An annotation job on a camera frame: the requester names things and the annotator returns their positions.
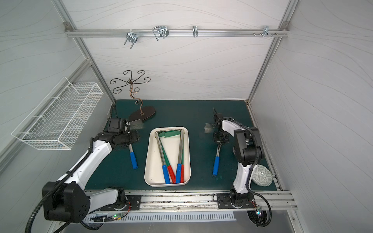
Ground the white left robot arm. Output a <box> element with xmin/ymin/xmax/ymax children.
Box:
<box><xmin>42</xmin><ymin>118</ymin><xmax>144</xmax><ymax>223</ymax></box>

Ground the white storage tray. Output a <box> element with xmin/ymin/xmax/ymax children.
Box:
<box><xmin>144</xmin><ymin>126</ymin><xmax>191</xmax><ymax>187</ymax></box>

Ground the aluminium cross rail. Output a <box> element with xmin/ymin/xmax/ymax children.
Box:
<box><xmin>65</xmin><ymin>25</ymin><xmax>290</xmax><ymax>38</ymax></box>

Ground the brown metal hook stand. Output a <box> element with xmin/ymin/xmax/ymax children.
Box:
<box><xmin>109</xmin><ymin>70</ymin><xmax>156</xmax><ymax>122</ymax></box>

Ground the metal clamp hook small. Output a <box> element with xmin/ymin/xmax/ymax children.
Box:
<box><xmin>192</xmin><ymin>26</ymin><xmax>198</xmax><ymax>38</ymax></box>

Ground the white vented cable duct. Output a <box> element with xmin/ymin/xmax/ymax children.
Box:
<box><xmin>83</xmin><ymin>211</ymin><xmax>237</xmax><ymax>225</ymax></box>

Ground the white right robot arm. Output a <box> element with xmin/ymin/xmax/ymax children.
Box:
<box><xmin>212</xmin><ymin>109</ymin><xmax>264</xmax><ymax>208</ymax></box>

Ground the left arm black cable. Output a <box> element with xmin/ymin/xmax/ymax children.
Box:
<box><xmin>24</xmin><ymin>136</ymin><xmax>97</xmax><ymax>233</ymax></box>

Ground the metal clamp hook right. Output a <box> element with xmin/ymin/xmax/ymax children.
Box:
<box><xmin>253</xmin><ymin>26</ymin><xmax>278</xmax><ymax>37</ymax></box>

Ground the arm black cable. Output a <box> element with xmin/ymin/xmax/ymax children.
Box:
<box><xmin>24</xmin><ymin>136</ymin><xmax>97</xmax><ymax>233</ymax></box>
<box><xmin>212</xmin><ymin>107</ymin><xmax>273</xmax><ymax>227</ymax></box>

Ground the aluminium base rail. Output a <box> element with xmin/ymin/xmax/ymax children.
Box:
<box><xmin>125</xmin><ymin>190</ymin><xmax>298</xmax><ymax>212</ymax></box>

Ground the metal clamp hook middle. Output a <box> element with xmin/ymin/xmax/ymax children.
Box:
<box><xmin>152</xmin><ymin>25</ymin><xmax>170</xmax><ymax>41</ymax></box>

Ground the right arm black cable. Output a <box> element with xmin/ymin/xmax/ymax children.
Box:
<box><xmin>212</xmin><ymin>107</ymin><xmax>273</xmax><ymax>227</ymax></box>

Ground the white wire basket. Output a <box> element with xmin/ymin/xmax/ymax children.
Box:
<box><xmin>11</xmin><ymin>77</ymin><xmax>103</xmax><ymax>150</ymax></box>

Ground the green patterned bowl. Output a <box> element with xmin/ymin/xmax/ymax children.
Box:
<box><xmin>252</xmin><ymin>165</ymin><xmax>273</xmax><ymax>187</ymax></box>

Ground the metal clamp hook left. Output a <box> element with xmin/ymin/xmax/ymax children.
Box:
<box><xmin>124</xmin><ymin>30</ymin><xmax>138</xmax><ymax>49</ymax></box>

